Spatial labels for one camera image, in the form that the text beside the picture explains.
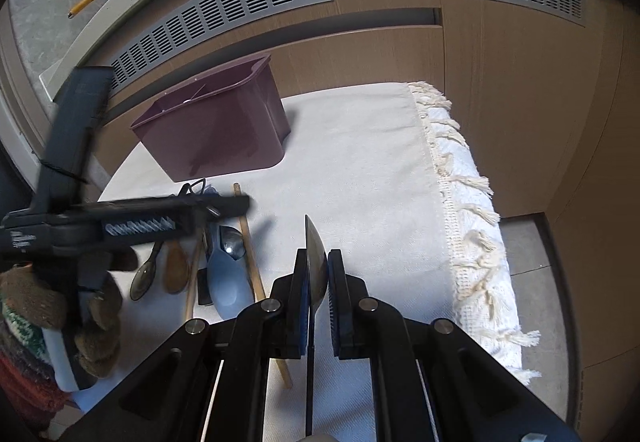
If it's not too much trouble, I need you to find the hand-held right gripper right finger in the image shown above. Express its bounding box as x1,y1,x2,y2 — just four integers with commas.
325,249,581,442

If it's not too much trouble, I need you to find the black wire utensil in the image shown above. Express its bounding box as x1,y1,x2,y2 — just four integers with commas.
176,178,208,197

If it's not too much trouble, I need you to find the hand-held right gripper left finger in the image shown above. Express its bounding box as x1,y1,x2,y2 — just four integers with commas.
60,248,315,442

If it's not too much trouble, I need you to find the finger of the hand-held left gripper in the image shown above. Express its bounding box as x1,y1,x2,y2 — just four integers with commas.
99,218,200,241
82,194,251,223

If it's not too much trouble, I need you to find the wooden chopstick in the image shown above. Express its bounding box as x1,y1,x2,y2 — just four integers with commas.
184,229,208,323
231,182,293,389

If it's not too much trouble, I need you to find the white fringed cloth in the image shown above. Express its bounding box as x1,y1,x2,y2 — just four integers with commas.
52,80,543,442

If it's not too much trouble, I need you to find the metal spoon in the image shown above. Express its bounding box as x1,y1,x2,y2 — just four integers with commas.
222,228,247,259

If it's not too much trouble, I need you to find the purple plastic utensil caddy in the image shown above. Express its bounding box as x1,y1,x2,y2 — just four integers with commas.
131,52,292,183

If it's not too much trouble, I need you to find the person's left forearm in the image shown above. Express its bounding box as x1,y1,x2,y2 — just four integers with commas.
0,297,68,428

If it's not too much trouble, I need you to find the blue plastic scoop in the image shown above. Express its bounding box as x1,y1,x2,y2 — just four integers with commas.
206,222,253,320

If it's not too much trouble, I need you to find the person's left hand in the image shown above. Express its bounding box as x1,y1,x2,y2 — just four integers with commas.
0,264,123,379

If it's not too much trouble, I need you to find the wooden spoon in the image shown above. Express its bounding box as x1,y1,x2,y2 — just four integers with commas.
164,239,191,295

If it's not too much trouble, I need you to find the dark translucent brown spoon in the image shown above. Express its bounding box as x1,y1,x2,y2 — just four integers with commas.
129,242,166,301

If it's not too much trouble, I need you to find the wooden cabinet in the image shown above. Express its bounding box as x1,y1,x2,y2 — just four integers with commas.
0,0,640,442

